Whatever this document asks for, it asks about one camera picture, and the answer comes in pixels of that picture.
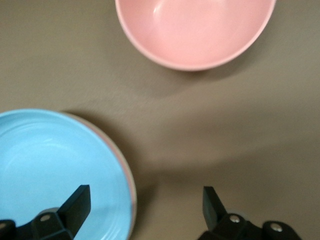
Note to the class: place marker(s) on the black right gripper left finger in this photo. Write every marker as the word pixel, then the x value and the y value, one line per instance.
pixel 75 205

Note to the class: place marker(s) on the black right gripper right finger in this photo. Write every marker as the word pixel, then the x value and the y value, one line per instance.
pixel 212 207

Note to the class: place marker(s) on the pink bowl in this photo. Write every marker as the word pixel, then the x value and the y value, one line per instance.
pixel 195 32

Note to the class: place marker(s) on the pink plate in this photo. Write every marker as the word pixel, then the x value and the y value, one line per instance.
pixel 128 178

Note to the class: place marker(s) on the brown table cover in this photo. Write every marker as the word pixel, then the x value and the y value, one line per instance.
pixel 225 125

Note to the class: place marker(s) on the blue plate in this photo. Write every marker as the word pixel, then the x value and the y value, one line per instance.
pixel 50 162

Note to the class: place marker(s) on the beige plate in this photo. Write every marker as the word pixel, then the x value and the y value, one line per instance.
pixel 135 198

